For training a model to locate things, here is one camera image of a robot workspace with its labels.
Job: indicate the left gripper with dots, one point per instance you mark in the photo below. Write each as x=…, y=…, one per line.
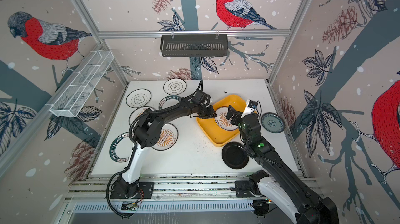
x=211, y=113

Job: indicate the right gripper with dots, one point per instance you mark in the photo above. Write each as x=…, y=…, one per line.
x=239, y=114

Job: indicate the orange sunburst plate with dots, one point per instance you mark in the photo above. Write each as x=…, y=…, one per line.
x=138, y=112
x=168, y=138
x=221, y=120

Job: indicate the green rim plate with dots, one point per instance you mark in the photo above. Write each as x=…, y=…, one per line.
x=121, y=148
x=169, y=101

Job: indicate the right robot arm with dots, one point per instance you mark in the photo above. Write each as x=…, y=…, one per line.
x=276, y=180

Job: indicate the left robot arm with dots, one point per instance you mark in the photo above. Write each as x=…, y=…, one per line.
x=145, y=132

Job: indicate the yellow plastic bin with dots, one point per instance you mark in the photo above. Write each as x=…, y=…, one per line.
x=217, y=136

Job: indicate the teal patterned plate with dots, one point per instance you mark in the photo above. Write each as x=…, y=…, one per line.
x=272, y=122

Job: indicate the white plate black rim back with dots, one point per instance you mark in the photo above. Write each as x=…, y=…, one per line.
x=175, y=86

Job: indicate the white plate black rim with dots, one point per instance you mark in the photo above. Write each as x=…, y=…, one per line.
x=175, y=86
x=138, y=98

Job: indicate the white plate black rim left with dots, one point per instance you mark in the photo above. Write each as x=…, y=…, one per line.
x=138, y=98

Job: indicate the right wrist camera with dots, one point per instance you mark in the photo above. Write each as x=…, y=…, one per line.
x=251, y=108

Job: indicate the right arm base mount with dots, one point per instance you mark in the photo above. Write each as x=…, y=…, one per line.
x=249, y=188

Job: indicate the black hanging wall basket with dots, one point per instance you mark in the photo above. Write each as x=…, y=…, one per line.
x=194, y=45

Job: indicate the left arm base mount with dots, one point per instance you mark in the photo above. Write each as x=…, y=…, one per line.
x=137, y=190

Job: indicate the white wire mesh shelf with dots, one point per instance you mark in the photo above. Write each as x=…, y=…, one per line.
x=84, y=81

